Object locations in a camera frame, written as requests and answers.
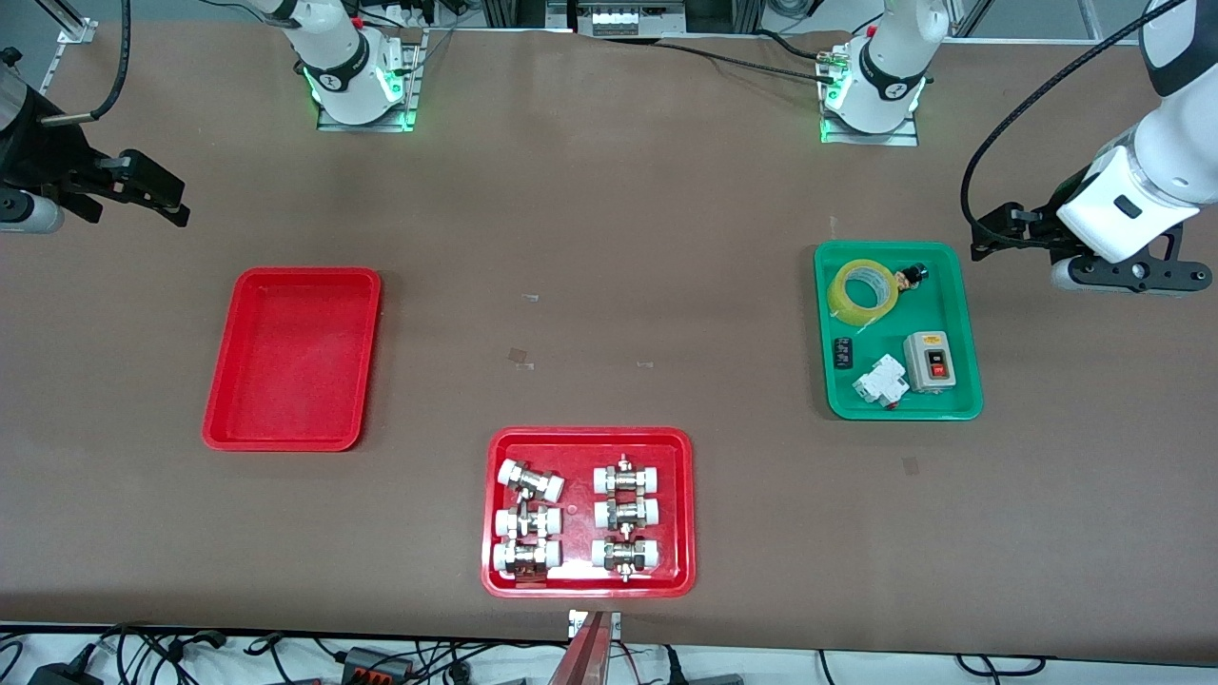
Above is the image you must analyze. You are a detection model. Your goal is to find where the yellow tape roll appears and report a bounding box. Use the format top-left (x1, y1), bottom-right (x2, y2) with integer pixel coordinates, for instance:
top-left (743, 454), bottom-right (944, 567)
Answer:
top-left (827, 259), bottom-right (899, 324)

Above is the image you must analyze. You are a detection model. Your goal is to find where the green plastic tray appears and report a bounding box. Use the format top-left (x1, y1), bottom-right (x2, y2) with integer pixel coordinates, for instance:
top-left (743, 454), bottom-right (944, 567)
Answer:
top-left (814, 241), bottom-right (984, 421)

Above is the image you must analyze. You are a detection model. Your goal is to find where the empty red plastic tray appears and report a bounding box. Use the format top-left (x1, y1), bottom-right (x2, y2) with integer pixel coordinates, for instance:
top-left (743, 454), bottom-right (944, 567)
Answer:
top-left (202, 267), bottom-right (383, 452)

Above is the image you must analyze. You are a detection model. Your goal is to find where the red tray with fittings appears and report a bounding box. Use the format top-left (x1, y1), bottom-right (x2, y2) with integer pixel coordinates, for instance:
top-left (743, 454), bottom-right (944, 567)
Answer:
top-left (481, 427), bottom-right (697, 599)

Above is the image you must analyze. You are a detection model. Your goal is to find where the white circuit breaker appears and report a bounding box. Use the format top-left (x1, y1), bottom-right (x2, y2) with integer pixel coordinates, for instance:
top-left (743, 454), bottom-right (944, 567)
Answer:
top-left (852, 355), bottom-right (908, 411)

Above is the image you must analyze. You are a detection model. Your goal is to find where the white metal pipe fitting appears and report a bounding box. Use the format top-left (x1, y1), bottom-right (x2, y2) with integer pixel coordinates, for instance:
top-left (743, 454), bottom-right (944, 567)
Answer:
top-left (494, 504), bottom-right (563, 542)
top-left (593, 496), bottom-right (661, 533)
top-left (498, 459), bottom-right (566, 504)
top-left (590, 536), bottom-right (663, 582)
top-left (492, 538), bottom-right (563, 580)
top-left (593, 456), bottom-right (663, 497)

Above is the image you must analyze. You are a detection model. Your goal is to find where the black power adapter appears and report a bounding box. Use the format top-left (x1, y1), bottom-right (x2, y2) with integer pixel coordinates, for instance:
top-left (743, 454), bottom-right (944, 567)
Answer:
top-left (27, 660), bottom-right (104, 685)

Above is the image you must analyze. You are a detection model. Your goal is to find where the black orange connector block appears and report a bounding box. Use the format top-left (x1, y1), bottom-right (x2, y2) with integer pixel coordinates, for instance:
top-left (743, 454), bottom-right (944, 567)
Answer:
top-left (341, 647), bottom-right (416, 685)

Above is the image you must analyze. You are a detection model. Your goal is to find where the red aluminium profile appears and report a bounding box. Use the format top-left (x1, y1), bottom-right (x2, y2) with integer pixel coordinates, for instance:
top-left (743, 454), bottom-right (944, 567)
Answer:
top-left (548, 611), bottom-right (616, 685)

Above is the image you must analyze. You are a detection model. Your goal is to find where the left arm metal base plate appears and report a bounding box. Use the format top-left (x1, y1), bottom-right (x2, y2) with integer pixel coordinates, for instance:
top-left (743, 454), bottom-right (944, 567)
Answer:
top-left (819, 46), bottom-right (920, 147)

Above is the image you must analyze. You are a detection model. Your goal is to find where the grey switch box red button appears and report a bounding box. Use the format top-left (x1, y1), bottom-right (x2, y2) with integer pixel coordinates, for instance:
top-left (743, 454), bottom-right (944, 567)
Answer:
top-left (902, 331), bottom-right (956, 395)

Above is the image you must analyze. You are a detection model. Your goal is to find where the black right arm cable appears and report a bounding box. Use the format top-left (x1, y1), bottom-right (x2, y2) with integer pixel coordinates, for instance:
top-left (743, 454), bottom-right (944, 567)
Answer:
top-left (42, 0), bottom-right (132, 128)

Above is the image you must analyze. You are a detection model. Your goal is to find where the aluminium frame profile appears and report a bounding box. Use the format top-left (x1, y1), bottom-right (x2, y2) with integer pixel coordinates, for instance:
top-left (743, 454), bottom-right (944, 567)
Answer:
top-left (38, 0), bottom-right (99, 46)

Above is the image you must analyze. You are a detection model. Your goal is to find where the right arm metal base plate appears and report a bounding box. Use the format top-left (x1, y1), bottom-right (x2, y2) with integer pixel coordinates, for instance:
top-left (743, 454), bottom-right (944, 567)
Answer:
top-left (316, 29), bottom-right (426, 133)

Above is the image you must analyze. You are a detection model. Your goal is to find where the black cable on table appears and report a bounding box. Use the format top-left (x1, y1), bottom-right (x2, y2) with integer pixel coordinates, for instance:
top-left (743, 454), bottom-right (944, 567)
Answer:
top-left (595, 33), bottom-right (843, 87)

